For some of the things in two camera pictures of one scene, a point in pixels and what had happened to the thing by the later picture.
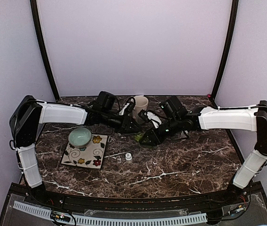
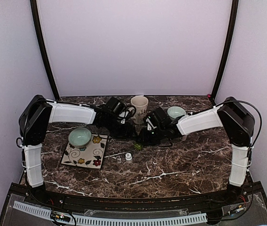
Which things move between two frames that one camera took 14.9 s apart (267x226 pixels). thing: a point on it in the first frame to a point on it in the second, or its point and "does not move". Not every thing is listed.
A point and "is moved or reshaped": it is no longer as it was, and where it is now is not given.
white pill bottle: (128, 156) does not move
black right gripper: (155, 138) does not move
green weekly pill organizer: (138, 137) is moved or reshaped
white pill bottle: (183, 137) does not move
